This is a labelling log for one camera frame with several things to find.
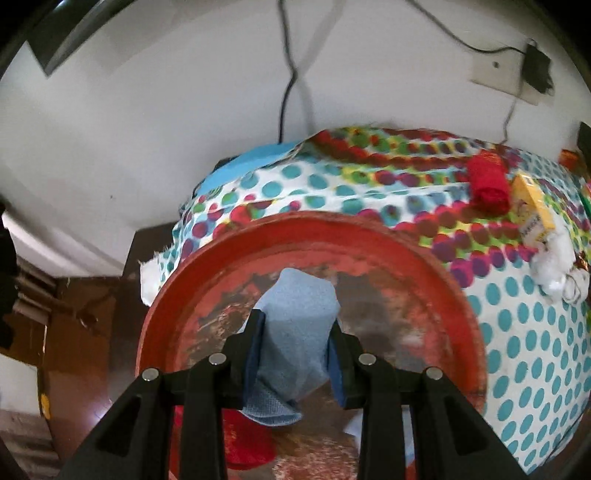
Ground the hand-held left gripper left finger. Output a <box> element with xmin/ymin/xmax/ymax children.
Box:
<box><xmin>58</xmin><ymin>309</ymin><xmax>269</xmax><ymax>480</ymax></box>

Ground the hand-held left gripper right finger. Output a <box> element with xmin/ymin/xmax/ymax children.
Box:
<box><xmin>325</xmin><ymin>318</ymin><xmax>529</xmax><ymax>480</ymax></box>

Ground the blue cloth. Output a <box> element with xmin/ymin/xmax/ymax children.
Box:
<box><xmin>240</xmin><ymin>268</ymin><xmax>341</xmax><ymax>428</ymax></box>

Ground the red round basin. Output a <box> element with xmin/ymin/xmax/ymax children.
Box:
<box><xmin>135</xmin><ymin>211</ymin><xmax>489</xmax><ymax>480</ymax></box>

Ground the white towel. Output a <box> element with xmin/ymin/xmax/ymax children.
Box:
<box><xmin>529</xmin><ymin>215</ymin><xmax>589</xmax><ymax>305</ymax></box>

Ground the polka dot tablecloth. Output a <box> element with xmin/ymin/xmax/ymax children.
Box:
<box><xmin>140</xmin><ymin>127</ymin><xmax>591</xmax><ymax>474</ymax></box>

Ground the blue sheet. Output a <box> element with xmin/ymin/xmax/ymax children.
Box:
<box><xmin>194</xmin><ymin>141</ymin><xmax>301</xmax><ymax>197</ymax></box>

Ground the red rolled towel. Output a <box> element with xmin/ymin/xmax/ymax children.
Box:
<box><xmin>466</xmin><ymin>152</ymin><xmax>512</xmax><ymax>215</ymax></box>

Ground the small yellow box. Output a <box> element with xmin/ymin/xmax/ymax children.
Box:
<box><xmin>512</xmin><ymin>173</ymin><xmax>559</xmax><ymax>247</ymax></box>

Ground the black power adapter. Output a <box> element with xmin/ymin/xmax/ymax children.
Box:
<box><xmin>521</xmin><ymin>41</ymin><xmax>555</xmax><ymax>95</ymax></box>

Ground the grey cable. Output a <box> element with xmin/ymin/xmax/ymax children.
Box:
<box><xmin>276</xmin><ymin>0</ymin><xmax>298</xmax><ymax>141</ymax></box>
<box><xmin>500</xmin><ymin>93</ymin><xmax>521</xmax><ymax>145</ymax></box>

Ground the white wall socket plate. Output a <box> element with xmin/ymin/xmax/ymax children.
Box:
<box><xmin>471</xmin><ymin>44</ymin><xmax>543</xmax><ymax>106</ymax></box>

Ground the black cable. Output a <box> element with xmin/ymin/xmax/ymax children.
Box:
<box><xmin>406</xmin><ymin>0</ymin><xmax>528</xmax><ymax>54</ymax></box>

